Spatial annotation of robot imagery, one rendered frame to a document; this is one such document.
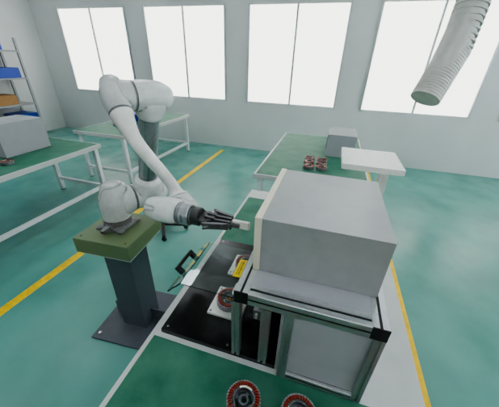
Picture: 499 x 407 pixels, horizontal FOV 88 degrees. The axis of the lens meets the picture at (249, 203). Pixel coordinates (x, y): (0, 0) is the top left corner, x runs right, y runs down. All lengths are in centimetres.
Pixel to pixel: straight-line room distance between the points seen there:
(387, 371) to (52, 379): 187
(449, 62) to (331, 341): 157
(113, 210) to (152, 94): 67
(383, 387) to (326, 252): 57
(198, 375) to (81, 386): 114
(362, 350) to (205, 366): 55
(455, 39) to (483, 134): 424
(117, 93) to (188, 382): 115
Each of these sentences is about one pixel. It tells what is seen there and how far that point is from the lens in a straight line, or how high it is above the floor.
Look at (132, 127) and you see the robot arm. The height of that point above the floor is 147.
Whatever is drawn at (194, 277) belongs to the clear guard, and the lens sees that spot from 96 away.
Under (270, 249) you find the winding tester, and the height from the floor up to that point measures 121.
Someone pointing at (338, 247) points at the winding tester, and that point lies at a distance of 79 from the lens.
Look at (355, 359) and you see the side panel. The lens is 97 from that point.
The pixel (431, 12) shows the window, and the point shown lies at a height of 246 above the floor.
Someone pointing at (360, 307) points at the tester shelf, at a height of 111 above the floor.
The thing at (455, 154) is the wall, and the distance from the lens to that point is 608.
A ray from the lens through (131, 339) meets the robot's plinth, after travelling 219.
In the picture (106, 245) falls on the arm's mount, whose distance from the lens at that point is 161.
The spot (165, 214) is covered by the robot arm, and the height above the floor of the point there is 119.
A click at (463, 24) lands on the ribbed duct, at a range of 201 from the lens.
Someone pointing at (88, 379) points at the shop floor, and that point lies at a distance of 215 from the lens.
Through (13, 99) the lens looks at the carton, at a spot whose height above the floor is 88.
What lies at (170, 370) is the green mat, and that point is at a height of 75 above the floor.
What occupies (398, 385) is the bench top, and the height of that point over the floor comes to 75.
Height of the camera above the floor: 173
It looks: 29 degrees down
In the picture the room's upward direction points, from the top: 2 degrees clockwise
